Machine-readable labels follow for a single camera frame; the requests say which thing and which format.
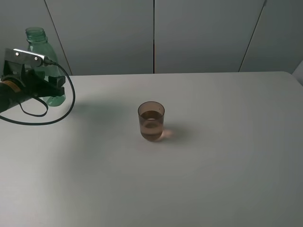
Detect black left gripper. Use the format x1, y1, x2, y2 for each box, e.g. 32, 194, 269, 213
0, 61, 65, 97

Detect thin black loop cable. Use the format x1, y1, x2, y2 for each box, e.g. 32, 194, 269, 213
18, 96, 49, 117

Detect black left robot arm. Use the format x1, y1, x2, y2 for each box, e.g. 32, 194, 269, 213
0, 61, 66, 112

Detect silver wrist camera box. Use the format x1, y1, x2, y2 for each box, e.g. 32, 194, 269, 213
3, 48, 49, 75

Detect black camera cable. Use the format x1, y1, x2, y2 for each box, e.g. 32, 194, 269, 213
0, 59, 76, 126

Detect green transparent plastic bottle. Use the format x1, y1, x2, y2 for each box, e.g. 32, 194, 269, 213
26, 27, 66, 107

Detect pink translucent plastic cup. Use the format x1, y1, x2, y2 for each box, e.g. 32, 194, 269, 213
138, 101, 165, 141

